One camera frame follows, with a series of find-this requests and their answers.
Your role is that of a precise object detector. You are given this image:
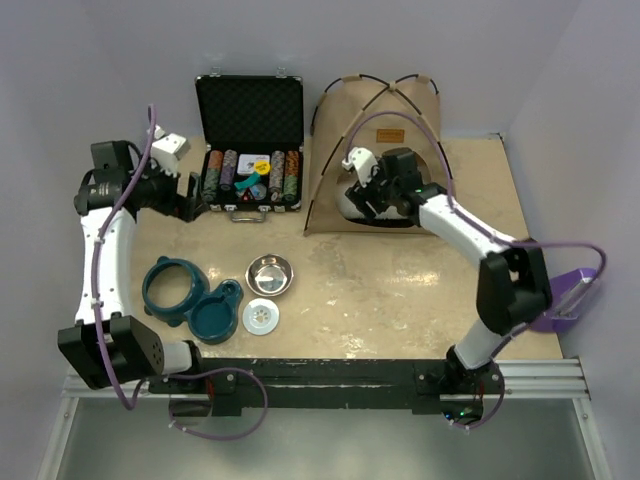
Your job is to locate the purple chip stack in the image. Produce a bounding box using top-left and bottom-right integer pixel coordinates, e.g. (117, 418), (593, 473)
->
(219, 149), (238, 191)

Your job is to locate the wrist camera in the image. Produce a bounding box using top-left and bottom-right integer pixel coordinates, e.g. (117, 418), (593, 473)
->
(150, 125), (190, 178)
(341, 147), (377, 187)

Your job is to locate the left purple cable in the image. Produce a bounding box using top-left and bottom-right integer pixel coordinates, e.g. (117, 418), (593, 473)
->
(94, 103), (161, 411)

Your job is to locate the beige and black pet tent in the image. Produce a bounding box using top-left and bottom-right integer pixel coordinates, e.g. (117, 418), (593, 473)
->
(302, 72), (456, 237)

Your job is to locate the aluminium frame rail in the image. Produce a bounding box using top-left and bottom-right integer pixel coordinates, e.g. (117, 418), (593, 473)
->
(61, 359), (591, 400)

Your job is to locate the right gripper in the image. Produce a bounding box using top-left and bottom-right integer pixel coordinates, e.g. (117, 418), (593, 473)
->
(347, 157), (401, 222)

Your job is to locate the black poker chip case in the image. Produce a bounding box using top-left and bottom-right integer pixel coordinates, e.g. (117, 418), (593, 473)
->
(194, 74), (305, 222)

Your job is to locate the purple cable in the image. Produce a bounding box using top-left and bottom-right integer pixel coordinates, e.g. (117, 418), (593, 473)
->
(344, 111), (608, 351)
(94, 103), (161, 411)

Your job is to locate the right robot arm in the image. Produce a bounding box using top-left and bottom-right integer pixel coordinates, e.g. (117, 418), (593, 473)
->
(342, 147), (552, 393)

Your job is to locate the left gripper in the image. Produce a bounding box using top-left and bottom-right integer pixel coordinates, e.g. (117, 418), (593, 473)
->
(131, 155), (208, 223)

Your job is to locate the beige patterned pet cushion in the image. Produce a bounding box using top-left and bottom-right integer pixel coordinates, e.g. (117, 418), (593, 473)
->
(334, 172), (412, 228)

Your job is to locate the yellow round chip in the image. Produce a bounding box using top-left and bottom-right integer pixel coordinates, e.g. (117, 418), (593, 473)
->
(254, 160), (271, 176)

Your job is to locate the teal double pet bowl stand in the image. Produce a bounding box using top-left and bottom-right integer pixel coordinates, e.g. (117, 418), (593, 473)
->
(141, 256), (244, 345)

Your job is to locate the black tent pole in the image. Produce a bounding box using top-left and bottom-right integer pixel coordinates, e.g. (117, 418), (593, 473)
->
(309, 74), (451, 186)
(309, 73), (451, 231)

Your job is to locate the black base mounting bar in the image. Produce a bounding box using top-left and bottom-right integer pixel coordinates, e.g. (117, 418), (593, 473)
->
(149, 358), (505, 416)

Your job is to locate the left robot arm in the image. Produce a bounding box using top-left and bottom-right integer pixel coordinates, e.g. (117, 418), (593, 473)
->
(57, 134), (207, 392)

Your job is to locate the stainless steel pet bowl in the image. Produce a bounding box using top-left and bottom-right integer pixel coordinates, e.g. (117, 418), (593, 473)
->
(245, 254), (294, 297)

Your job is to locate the teal card cutter block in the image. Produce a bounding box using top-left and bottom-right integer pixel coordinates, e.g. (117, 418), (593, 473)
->
(234, 172), (261, 191)

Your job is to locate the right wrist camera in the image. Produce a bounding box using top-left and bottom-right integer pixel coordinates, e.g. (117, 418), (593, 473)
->
(341, 147), (377, 187)

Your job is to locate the white playing card deck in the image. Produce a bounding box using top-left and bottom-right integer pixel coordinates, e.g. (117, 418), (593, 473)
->
(237, 153), (268, 176)

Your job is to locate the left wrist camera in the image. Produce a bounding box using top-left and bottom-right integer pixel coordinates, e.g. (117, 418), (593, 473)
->
(150, 125), (190, 178)

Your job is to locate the green chip stack right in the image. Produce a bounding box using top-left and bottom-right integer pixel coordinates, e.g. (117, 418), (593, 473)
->
(283, 151), (300, 202)

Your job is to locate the green yellow chip stack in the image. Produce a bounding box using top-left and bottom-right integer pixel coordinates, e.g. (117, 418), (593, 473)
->
(202, 168), (221, 203)

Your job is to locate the red chip stack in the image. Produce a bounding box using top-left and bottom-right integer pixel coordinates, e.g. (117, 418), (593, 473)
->
(207, 150), (224, 171)

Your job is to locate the purple box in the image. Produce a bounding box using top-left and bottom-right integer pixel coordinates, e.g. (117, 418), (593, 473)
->
(530, 267), (597, 334)

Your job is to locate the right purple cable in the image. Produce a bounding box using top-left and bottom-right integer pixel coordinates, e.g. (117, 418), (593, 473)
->
(344, 111), (608, 351)

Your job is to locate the clear dealer button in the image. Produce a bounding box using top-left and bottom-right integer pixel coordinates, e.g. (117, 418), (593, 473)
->
(249, 183), (268, 201)

